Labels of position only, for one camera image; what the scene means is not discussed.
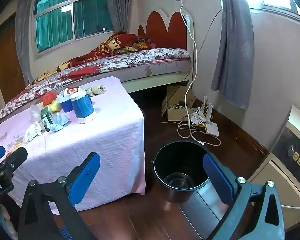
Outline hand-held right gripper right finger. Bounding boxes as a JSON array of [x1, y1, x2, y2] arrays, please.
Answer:
[[203, 153, 285, 240]]

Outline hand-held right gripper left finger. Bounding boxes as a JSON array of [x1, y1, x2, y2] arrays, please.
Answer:
[[17, 152, 101, 240]]

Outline white tissue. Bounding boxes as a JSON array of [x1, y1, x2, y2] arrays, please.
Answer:
[[25, 121, 44, 140]]

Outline green and white box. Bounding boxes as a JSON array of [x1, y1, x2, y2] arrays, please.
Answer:
[[41, 106, 54, 132]]

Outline clear plastic bag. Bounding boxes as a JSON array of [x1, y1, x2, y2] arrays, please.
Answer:
[[30, 104, 44, 123]]

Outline black bucket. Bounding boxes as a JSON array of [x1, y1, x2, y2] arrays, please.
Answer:
[[151, 141, 215, 204]]

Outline yellow wrapper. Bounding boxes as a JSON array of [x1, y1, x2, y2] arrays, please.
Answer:
[[49, 100, 62, 112]]

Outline red bag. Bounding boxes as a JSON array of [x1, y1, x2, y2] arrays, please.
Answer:
[[42, 91, 57, 105]]

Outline large blue cup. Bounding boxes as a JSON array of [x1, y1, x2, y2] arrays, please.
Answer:
[[70, 91, 97, 124]]

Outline small blue cup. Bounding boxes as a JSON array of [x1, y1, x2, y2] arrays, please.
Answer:
[[59, 95, 74, 113]]

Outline tissue scraps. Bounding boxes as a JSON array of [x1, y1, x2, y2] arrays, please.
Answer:
[[86, 85, 105, 97]]

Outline pink tablecloth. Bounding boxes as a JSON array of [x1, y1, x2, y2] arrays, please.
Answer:
[[0, 76, 145, 212]]

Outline white router with antennas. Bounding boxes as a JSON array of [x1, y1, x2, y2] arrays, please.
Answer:
[[201, 95, 220, 137]]

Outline white and black cabinet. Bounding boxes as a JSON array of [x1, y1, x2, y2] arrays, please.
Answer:
[[247, 105, 300, 230]]

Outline white network box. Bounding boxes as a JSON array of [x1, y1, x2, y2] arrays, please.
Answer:
[[190, 107, 203, 125]]

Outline cardboard box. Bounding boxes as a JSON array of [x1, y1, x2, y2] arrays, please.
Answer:
[[161, 85, 198, 122]]

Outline brown wooden door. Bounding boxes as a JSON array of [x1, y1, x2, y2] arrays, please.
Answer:
[[0, 12, 25, 104]]

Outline grey curtain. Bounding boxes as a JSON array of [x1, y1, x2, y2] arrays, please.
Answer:
[[211, 0, 255, 109], [105, 0, 133, 34], [15, 0, 40, 85]]

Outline red patterned blanket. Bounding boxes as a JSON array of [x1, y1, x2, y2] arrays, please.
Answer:
[[25, 31, 155, 88]]

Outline bed with floral sheet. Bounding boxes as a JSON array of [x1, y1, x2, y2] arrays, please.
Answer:
[[0, 47, 192, 125]]

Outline colourful pillow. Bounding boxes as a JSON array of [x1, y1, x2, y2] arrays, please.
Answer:
[[116, 36, 157, 54]]

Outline green glass window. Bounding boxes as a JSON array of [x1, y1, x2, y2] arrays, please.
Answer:
[[32, 0, 115, 60]]

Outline red and white headboard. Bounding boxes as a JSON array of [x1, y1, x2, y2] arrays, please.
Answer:
[[137, 8, 194, 53]]

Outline white hanging cable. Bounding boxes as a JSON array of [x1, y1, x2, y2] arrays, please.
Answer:
[[170, 0, 222, 147]]

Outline thin black cable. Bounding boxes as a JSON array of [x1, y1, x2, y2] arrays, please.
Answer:
[[165, 9, 223, 105]]

